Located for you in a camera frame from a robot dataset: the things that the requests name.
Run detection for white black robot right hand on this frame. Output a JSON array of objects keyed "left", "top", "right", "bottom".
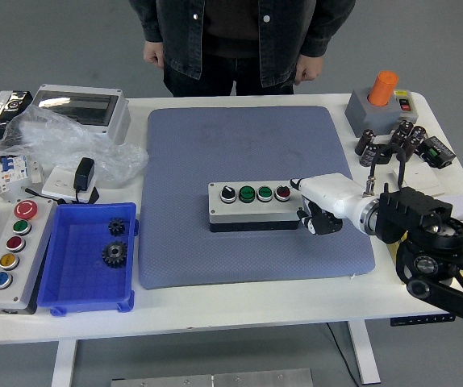
[{"left": 290, "top": 173, "right": 372, "bottom": 237}]

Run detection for person's left hand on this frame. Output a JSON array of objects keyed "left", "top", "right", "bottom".
[{"left": 294, "top": 55, "right": 324, "bottom": 85}]

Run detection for person's right hand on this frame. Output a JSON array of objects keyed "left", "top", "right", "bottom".
[{"left": 141, "top": 39, "right": 167, "bottom": 69}]

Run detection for grey four-button control box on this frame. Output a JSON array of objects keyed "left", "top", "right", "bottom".
[{"left": 207, "top": 180, "right": 305, "bottom": 234}]

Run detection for grey five-button control box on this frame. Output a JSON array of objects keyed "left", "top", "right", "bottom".
[{"left": 0, "top": 197, "right": 57, "bottom": 315}]

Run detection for person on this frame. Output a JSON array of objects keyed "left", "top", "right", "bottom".
[{"left": 128, "top": 0, "right": 357, "bottom": 98}]

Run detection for grey square base block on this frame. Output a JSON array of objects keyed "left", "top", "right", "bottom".
[{"left": 344, "top": 86, "right": 404, "bottom": 137}]

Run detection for orange cylinder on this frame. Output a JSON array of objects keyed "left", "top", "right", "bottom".
[{"left": 367, "top": 70, "right": 400, "bottom": 108}]

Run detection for grey distribution box clear lid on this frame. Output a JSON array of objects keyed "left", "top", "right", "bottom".
[{"left": 27, "top": 83, "right": 131, "bottom": 147}]

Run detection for blue-grey padded mat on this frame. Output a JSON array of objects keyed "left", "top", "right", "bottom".
[{"left": 137, "top": 105, "right": 377, "bottom": 290}]

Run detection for black module green terminals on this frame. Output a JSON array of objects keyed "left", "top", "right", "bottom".
[{"left": 416, "top": 135, "right": 457, "bottom": 170}]

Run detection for clear plastic bag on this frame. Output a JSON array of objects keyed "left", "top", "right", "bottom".
[{"left": 0, "top": 105, "right": 150, "bottom": 190}]

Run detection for black power adapter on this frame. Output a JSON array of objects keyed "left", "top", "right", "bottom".
[{"left": 73, "top": 156, "right": 96, "bottom": 194}]

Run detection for black table height controller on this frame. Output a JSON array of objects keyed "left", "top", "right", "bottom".
[{"left": 390, "top": 313, "right": 457, "bottom": 327}]

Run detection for white table leg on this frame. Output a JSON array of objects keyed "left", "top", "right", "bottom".
[
  {"left": 50, "top": 340, "right": 78, "bottom": 387},
  {"left": 346, "top": 321, "right": 382, "bottom": 385}
]

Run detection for small black gear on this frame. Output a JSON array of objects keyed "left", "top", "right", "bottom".
[{"left": 107, "top": 217, "right": 127, "bottom": 237}]

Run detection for white blue circuit breaker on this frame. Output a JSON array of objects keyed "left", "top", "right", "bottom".
[{"left": 0, "top": 152, "right": 44, "bottom": 202}]

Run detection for large black gear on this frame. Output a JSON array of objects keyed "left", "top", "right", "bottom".
[{"left": 101, "top": 240, "right": 130, "bottom": 268}]

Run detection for blue plastic bin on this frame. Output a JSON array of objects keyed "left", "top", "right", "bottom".
[{"left": 36, "top": 201, "right": 140, "bottom": 318}]

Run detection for black plastic bracket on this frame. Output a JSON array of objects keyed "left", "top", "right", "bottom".
[{"left": 374, "top": 143, "right": 394, "bottom": 165}]

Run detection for white wall switch panel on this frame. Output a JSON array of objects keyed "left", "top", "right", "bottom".
[{"left": 392, "top": 165, "right": 446, "bottom": 198}]

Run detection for yellow black rocker switch box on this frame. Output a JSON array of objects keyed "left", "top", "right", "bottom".
[{"left": 392, "top": 89, "right": 420, "bottom": 124}]

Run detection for black cable under table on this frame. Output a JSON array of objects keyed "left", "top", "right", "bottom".
[{"left": 326, "top": 322, "right": 364, "bottom": 387}]

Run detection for white wall socket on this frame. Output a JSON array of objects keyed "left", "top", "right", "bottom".
[{"left": 40, "top": 165, "right": 95, "bottom": 202}]

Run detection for black adapter cord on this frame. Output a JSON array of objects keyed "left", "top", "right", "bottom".
[{"left": 21, "top": 185, "right": 100, "bottom": 205}]

